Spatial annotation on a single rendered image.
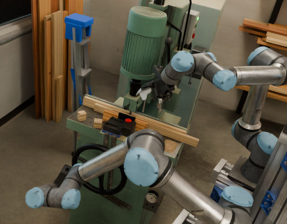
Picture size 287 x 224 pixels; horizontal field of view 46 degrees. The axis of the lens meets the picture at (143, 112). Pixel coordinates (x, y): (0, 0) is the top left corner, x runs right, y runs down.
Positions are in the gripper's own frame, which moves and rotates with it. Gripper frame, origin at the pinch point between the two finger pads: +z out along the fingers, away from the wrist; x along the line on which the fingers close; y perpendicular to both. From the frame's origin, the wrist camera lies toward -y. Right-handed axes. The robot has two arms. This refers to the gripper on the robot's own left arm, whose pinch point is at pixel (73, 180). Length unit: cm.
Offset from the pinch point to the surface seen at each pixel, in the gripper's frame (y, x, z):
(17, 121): 9, -121, 135
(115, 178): -1.7, 12.9, 26.1
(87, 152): -10.8, -5.1, 20.9
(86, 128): -23.4, -7.4, 13.6
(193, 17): -96, 26, 22
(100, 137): -23.3, 5.2, 2.7
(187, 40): -85, 25, 28
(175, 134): -36, 36, 25
